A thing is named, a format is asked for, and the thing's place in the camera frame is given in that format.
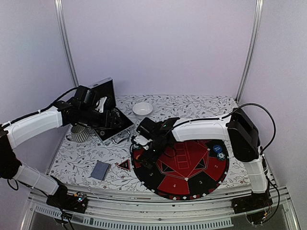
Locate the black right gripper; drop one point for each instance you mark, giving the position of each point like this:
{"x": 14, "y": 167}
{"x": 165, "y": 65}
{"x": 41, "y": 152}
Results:
{"x": 152, "y": 158}

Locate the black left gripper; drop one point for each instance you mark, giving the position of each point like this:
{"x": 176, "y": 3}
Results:
{"x": 110, "y": 124}

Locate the blue small blind button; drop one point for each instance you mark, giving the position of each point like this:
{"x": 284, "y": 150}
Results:
{"x": 217, "y": 148}

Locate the green fifty poker chip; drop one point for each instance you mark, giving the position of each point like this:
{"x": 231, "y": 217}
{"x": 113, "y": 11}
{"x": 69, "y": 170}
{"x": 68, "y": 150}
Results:
{"x": 221, "y": 156}

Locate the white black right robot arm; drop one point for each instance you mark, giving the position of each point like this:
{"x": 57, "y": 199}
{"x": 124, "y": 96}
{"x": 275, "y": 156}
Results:
{"x": 235, "y": 127}

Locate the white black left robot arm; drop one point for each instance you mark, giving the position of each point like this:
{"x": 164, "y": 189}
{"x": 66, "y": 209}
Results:
{"x": 13, "y": 133}

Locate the aluminium poker chip case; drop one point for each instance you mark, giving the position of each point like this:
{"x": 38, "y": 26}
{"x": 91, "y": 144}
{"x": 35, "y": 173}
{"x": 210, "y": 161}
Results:
{"x": 105, "y": 95}

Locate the white ceramic bowl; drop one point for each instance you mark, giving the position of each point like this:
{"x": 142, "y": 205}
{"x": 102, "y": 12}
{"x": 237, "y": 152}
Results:
{"x": 142, "y": 109}

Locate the black triangular all-in button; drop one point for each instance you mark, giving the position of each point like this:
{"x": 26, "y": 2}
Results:
{"x": 125, "y": 165}

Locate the striped grey cup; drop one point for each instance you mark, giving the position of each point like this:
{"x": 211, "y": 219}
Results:
{"x": 78, "y": 134}

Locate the round red black poker mat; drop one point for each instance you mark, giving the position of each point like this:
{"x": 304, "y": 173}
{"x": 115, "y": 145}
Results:
{"x": 188, "y": 171}

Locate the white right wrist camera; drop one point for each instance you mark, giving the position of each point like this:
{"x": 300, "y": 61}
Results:
{"x": 141, "y": 141}

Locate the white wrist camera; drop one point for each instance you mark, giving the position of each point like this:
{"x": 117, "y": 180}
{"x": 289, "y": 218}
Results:
{"x": 100, "y": 105}
{"x": 141, "y": 141}

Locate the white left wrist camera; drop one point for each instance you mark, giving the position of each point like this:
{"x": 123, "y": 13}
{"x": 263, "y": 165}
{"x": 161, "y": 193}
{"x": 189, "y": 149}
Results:
{"x": 100, "y": 105}

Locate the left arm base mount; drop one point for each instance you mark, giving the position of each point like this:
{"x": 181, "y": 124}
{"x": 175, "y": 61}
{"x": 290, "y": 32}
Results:
{"x": 61, "y": 199}

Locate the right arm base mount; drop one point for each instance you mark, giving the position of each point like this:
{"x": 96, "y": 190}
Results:
{"x": 253, "y": 202}

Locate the left aluminium frame post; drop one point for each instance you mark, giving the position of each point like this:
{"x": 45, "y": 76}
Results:
{"x": 65, "y": 41}

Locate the aluminium frame post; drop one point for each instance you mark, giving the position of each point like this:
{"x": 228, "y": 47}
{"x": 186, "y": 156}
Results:
{"x": 65, "y": 41}
{"x": 253, "y": 39}

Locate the right aluminium frame post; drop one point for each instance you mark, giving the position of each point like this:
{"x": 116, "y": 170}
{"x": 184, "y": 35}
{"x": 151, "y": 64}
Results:
{"x": 253, "y": 39}

